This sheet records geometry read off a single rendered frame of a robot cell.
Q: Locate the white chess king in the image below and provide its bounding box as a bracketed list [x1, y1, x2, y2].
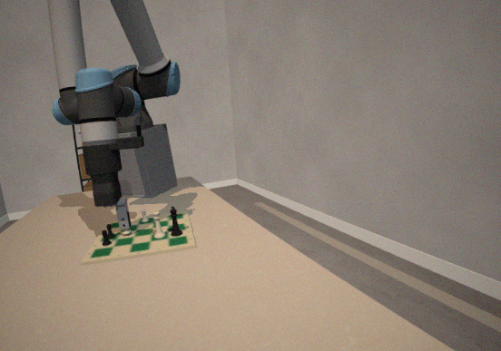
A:
[153, 209, 166, 239]

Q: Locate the black chess king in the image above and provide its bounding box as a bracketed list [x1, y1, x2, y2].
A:
[170, 207, 182, 237]

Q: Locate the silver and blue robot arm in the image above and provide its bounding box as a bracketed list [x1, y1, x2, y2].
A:
[47, 0, 181, 134]

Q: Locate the green and cream chessboard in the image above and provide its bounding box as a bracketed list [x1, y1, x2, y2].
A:
[81, 211, 196, 266]

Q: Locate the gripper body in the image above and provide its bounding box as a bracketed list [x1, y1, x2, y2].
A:
[78, 122, 144, 207]

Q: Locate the black pawn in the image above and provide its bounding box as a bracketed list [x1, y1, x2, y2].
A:
[102, 230, 112, 246]
[106, 224, 115, 239]

